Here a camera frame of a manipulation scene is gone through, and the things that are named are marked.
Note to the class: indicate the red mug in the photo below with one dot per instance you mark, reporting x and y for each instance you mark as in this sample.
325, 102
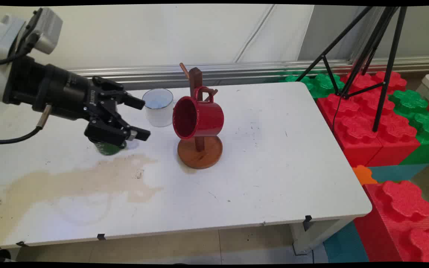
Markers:
207, 119

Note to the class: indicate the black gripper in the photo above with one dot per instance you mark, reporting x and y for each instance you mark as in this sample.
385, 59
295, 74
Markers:
58, 89

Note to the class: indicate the black tripod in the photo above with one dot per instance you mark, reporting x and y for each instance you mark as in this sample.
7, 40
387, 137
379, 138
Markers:
387, 74

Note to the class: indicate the teal foam block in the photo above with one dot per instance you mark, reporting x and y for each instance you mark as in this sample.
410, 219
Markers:
345, 245
397, 173

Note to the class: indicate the white table leg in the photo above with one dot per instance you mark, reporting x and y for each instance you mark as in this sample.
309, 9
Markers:
311, 238

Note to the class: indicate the white enamel mug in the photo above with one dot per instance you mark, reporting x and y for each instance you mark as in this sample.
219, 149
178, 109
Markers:
158, 115

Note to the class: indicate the orange foam piece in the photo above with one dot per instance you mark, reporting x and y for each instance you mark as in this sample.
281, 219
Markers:
363, 175

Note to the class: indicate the black tape tab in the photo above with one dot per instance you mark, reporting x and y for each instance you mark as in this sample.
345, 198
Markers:
101, 236
21, 244
307, 222

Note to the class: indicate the aluminium window rail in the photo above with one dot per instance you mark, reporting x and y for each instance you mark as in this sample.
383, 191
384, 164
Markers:
237, 70

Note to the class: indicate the wooden mug tree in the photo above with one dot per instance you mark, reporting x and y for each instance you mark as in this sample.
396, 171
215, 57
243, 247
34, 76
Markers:
199, 156

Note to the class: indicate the green mug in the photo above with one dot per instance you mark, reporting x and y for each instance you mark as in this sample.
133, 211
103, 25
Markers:
108, 149

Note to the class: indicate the green foam block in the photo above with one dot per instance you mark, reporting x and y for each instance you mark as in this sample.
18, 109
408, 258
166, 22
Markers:
324, 83
426, 126

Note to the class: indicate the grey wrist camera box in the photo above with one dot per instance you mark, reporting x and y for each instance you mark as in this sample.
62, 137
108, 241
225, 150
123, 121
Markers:
47, 29

